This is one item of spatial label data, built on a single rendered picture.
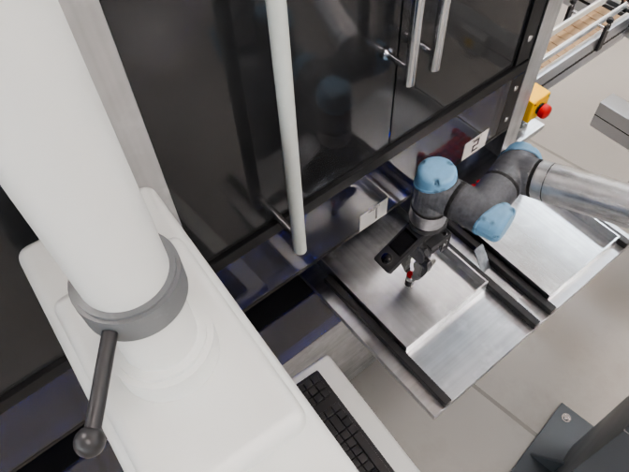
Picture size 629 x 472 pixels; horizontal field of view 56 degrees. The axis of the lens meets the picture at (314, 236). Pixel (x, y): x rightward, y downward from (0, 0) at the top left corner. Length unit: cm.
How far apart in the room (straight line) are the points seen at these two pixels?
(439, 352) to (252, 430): 86
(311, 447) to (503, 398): 178
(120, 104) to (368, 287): 83
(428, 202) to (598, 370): 148
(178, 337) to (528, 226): 121
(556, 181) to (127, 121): 75
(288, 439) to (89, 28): 47
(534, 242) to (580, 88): 196
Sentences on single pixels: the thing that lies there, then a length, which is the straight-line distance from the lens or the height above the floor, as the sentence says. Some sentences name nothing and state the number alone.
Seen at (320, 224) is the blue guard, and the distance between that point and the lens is 124.
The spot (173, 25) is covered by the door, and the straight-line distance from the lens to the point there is 77.
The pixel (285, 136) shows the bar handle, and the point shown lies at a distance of 87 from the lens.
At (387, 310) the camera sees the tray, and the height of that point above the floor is 88.
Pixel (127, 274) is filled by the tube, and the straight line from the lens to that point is 42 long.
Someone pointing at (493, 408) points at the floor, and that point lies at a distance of 231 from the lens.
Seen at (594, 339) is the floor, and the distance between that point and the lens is 254.
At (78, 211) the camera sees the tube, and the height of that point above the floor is 185.
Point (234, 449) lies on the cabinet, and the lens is 56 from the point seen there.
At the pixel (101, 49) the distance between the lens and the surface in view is 73.
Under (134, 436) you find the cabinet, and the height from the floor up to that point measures 158.
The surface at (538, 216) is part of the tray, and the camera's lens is 163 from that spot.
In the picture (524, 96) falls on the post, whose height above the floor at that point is 108.
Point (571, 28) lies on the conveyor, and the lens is 215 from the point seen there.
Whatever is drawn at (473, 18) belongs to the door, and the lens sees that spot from 123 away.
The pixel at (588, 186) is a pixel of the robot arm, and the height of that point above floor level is 130.
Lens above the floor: 212
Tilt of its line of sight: 55 degrees down
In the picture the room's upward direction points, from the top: 3 degrees counter-clockwise
